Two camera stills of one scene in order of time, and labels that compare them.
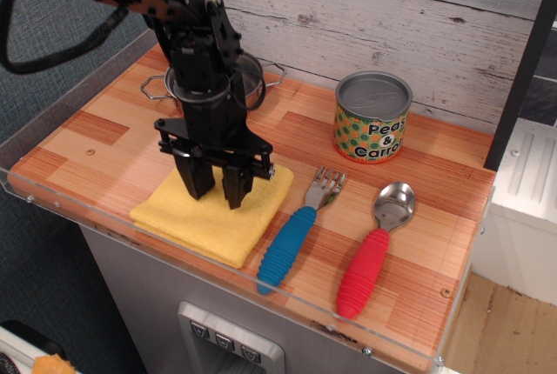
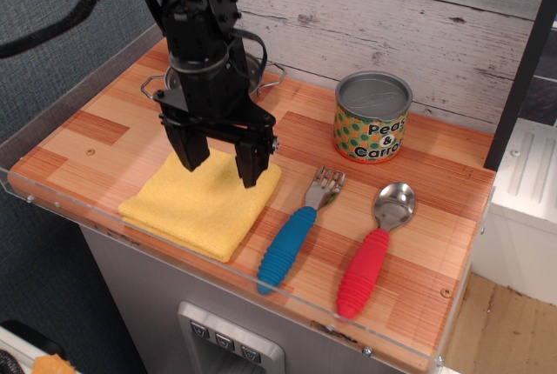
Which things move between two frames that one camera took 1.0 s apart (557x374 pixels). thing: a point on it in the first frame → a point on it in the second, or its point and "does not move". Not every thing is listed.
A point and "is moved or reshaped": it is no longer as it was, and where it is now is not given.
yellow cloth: [208, 226] is moved or reshaped
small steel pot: [258, 75] does not move
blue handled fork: [291, 238] does not move
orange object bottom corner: [52, 364] does not move
